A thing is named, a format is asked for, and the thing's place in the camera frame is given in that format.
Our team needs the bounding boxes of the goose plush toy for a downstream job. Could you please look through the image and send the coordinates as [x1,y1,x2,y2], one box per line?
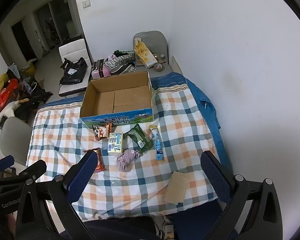
[0,98,30,130]

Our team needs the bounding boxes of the black plastic bag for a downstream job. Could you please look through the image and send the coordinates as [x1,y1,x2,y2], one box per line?
[59,57,88,85]

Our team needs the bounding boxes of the orange panda snack packet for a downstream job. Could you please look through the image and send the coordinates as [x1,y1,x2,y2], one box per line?
[92,123,112,141]

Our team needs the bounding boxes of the yellow snack box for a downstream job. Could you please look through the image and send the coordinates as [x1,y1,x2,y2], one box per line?
[134,39,158,68]

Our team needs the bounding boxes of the light blue plastic bag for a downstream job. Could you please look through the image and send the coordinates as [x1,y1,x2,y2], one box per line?
[9,64,20,79]

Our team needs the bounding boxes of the white board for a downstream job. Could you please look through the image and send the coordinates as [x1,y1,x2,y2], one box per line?
[171,55,183,75]

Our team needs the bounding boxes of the red plastic bag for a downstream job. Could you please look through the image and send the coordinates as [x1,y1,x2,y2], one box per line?
[0,79,20,108]

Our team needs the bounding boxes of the black bags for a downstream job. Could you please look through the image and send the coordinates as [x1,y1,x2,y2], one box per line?
[15,80,53,123]

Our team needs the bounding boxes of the yellow bin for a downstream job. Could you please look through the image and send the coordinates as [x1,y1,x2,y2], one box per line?
[20,59,38,77]

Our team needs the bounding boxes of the brown paper piece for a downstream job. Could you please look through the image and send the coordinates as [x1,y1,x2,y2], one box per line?
[163,171,190,205]

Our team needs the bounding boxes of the person's dark pants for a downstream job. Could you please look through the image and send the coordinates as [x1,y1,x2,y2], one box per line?
[82,217,160,240]

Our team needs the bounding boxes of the green snack packet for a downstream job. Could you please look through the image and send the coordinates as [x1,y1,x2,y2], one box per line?
[124,124,153,155]

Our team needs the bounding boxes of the grey padded chair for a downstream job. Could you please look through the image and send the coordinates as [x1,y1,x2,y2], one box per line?
[133,31,184,79]

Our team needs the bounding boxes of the checked blanket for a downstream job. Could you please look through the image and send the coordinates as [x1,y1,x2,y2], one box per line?
[26,72,219,217]

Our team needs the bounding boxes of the pink suitcase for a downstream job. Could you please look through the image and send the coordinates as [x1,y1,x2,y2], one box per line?
[91,59,113,80]

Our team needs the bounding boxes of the glass sliding door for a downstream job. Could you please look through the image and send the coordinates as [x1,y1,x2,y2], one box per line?
[31,0,77,53]

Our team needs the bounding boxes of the blue cloth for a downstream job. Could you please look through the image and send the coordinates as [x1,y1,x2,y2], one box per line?
[185,77,232,173]

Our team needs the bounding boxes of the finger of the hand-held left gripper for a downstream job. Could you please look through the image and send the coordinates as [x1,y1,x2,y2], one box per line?
[0,155,15,174]
[14,159,47,180]

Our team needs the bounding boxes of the dark green cloth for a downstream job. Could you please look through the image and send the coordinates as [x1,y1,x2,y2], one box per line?
[114,49,135,57]

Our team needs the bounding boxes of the cardboard box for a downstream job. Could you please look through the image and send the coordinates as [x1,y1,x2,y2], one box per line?
[80,71,156,128]

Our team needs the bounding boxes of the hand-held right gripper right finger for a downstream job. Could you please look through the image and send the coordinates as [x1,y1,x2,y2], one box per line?
[200,150,283,240]

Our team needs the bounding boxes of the grey plastic chair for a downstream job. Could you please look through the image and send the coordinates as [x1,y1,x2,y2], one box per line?
[0,117,33,167]

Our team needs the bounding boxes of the patterned tote bag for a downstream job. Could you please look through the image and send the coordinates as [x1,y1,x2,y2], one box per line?
[103,53,137,76]

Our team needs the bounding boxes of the red snack packet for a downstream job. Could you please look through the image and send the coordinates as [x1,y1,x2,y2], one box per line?
[83,147,105,172]

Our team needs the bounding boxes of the white chair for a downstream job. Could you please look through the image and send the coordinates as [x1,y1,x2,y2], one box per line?
[58,38,93,98]

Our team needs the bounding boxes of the blue and white tube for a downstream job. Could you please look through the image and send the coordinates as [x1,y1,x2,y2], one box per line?
[150,125,165,161]

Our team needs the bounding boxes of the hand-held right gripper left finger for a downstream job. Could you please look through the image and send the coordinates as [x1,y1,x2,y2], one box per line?
[15,150,98,240]

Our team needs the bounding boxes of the purple cloth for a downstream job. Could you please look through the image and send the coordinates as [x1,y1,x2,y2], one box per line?
[116,149,142,172]

